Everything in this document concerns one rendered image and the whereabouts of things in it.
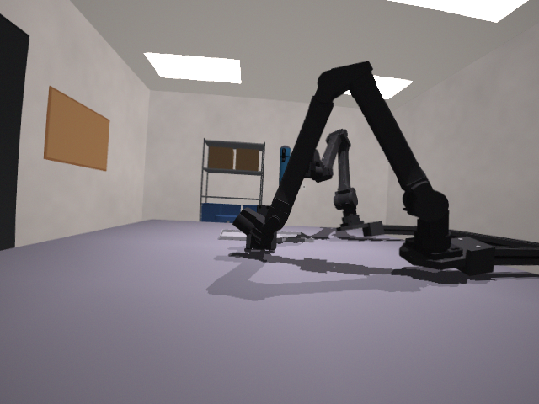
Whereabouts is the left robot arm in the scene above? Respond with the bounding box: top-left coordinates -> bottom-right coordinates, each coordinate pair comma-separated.
232,61 -> 463,260

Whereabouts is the white shallow rectangular tray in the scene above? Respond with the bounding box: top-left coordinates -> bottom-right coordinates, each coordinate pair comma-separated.
219,229 -> 314,242

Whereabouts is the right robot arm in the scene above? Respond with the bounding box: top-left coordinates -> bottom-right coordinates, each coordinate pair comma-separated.
311,129 -> 364,227

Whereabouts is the blue electric screwdriver barrel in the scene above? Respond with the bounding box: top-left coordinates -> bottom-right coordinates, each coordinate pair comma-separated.
279,146 -> 291,185

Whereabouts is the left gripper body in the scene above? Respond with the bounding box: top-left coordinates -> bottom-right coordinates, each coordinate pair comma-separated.
246,231 -> 277,250

